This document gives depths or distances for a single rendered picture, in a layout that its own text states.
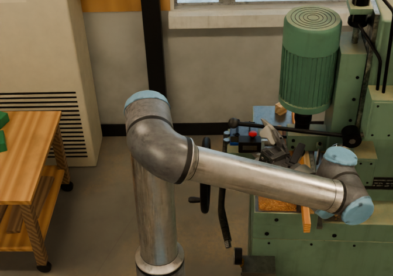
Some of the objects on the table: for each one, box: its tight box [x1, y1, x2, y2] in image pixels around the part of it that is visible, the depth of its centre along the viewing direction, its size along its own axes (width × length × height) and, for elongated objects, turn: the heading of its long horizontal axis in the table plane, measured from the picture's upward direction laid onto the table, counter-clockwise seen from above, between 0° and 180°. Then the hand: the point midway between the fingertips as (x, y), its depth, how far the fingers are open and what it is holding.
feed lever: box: [228, 118, 364, 148], centre depth 191 cm, size 5×32×36 cm
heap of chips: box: [258, 196, 297, 212], centre depth 199 cm, size 8×12×3 cm
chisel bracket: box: [286, 124, 328, 151], centre depth 211 cm, size 7×14×8 cm, turn 88°
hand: (258, 135), depth 196 cm, fingers open, 14 cm apart
